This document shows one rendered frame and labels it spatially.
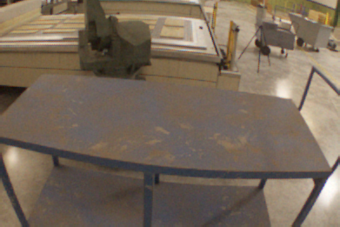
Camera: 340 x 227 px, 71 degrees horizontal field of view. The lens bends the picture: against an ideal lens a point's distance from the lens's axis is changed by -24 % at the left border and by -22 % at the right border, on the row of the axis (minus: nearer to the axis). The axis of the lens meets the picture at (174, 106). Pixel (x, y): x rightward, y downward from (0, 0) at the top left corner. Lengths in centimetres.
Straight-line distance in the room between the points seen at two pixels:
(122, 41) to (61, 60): 113
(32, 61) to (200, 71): 199
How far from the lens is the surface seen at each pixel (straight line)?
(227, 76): 313
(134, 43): 233
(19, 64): 365
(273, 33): 662
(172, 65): 304
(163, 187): 206
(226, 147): 122
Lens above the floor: 172
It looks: 28 degrees down
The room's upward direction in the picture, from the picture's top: 6 degrees clockwise
